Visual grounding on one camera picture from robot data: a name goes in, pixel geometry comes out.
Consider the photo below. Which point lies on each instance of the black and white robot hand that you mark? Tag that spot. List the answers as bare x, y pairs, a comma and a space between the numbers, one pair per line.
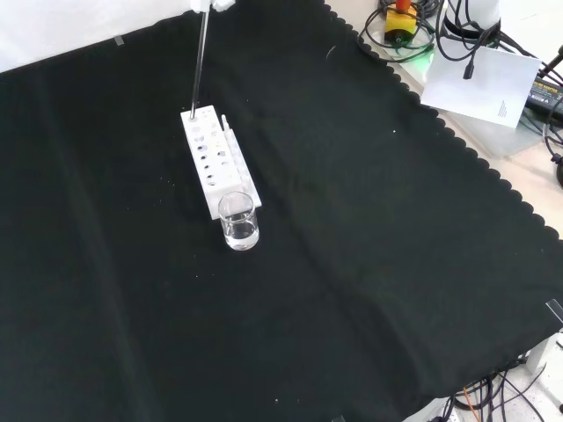
203, 3

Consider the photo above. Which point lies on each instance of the clear glass rod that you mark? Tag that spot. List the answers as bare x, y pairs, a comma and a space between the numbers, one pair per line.
200, 61

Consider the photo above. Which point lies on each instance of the white test tube rack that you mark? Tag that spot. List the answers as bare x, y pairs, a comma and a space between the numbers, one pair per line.
210, 162

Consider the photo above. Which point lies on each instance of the clear glass beaker with liquid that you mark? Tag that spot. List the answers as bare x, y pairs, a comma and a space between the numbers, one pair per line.
239, 228

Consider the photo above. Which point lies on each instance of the clear cloth clip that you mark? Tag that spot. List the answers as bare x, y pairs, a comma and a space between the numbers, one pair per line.
555, 310
119, 40

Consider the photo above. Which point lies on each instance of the yellow stop button box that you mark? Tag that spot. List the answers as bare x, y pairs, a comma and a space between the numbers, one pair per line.
400, 22

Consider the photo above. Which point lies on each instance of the black bench cloth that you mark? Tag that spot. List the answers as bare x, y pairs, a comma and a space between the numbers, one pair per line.
352, 246

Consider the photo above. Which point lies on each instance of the black power adapter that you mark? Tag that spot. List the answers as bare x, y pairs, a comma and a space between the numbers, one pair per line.
545, 94

